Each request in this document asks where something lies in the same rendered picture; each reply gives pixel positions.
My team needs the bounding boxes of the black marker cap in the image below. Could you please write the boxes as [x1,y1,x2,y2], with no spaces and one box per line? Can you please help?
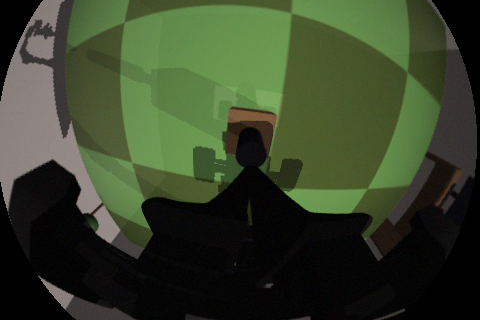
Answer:
[236,127,267,168]

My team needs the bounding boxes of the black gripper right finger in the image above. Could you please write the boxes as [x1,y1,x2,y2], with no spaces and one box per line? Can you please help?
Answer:
[249,167,372,284]

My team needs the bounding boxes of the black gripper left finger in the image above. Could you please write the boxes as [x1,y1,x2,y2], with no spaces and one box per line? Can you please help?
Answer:
[141,165,253,273]

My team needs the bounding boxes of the brown block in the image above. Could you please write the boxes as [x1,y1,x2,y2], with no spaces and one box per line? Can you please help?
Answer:
[225,107,277,159]

